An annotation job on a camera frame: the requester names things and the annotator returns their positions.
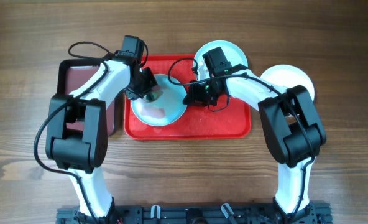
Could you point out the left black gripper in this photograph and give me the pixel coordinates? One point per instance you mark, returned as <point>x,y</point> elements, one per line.
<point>135,94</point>

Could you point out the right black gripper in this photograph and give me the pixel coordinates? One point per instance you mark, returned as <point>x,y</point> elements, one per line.
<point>196,97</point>

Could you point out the green yellow sponge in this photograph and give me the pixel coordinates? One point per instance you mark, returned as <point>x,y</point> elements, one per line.
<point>152,96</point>

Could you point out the light blue plate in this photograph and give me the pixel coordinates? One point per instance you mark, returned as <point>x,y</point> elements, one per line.
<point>166,109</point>
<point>232,52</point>

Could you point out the light blue back plate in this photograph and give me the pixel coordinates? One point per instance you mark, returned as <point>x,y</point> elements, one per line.
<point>232,52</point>

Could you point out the white plate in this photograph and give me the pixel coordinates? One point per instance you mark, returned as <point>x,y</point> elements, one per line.
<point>289,76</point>

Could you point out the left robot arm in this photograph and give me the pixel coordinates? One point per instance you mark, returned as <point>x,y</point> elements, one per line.
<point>77,130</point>

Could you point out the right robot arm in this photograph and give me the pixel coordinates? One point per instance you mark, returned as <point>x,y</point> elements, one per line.
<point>284,97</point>

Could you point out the red plastic tray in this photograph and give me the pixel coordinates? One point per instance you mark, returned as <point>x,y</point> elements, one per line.
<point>196,122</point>

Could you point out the dark maroon tray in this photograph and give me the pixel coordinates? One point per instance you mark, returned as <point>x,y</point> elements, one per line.
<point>74,73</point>

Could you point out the black mounting base rail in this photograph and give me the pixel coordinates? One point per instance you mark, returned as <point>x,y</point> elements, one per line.
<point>253,213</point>

